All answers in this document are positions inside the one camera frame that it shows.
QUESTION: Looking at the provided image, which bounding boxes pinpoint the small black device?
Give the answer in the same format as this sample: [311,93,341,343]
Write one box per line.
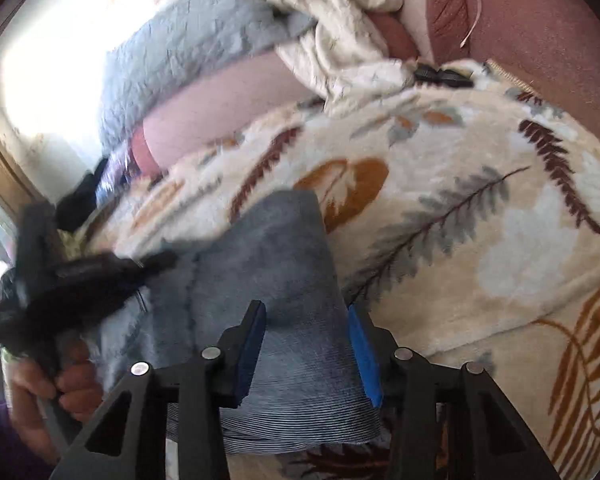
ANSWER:
[412,62,476,89]

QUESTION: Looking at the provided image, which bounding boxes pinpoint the leaf print bed blanket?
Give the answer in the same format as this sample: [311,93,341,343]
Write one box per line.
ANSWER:
[80,59,600,480]

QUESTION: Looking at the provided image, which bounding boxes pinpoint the white floral cloth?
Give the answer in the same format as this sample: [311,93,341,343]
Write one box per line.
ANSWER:
[254,0,423,111]

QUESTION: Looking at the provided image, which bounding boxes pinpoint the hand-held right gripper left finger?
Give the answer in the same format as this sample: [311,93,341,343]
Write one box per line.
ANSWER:
[50,300,268,480]

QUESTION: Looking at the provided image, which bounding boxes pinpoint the person's left forearm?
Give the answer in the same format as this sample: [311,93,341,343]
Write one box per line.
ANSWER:
[0,400,56,480]

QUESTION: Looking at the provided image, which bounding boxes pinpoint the thin pink cable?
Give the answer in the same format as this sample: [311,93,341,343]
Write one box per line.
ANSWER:
[460,0,484,49]

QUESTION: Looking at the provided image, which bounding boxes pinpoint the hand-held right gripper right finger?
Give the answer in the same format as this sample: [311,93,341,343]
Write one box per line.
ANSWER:
[347,304,561,480]

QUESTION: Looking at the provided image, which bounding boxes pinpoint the person's left hand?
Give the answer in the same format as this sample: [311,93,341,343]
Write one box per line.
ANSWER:
[7,342,105,463]

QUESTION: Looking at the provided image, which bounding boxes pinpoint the green checkered rolled quilt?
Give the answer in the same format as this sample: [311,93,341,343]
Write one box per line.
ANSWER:
[55,230,97,258]

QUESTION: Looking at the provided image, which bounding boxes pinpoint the blue denim pants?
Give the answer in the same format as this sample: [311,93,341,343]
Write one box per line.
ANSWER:
[87,190,383,457]

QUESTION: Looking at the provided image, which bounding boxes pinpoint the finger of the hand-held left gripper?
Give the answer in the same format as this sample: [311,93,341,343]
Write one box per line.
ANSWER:
[107,250,179,286]

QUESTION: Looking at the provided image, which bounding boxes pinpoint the purple plastic bag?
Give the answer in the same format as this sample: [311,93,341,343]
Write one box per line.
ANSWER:
[97,151,137,202]

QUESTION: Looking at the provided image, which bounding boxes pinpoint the dark pink side cushion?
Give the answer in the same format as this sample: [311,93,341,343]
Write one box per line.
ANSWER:
[402,0,600,161]

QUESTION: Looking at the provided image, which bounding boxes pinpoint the black clothing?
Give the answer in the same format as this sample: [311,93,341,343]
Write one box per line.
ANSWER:
[55,157,112,232]

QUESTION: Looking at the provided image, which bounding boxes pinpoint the pink pillow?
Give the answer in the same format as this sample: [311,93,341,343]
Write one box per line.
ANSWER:
[130,12,421,173]

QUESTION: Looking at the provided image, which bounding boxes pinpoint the grey quilted pillow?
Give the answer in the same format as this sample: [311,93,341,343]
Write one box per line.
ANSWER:
[97,0,321,161]

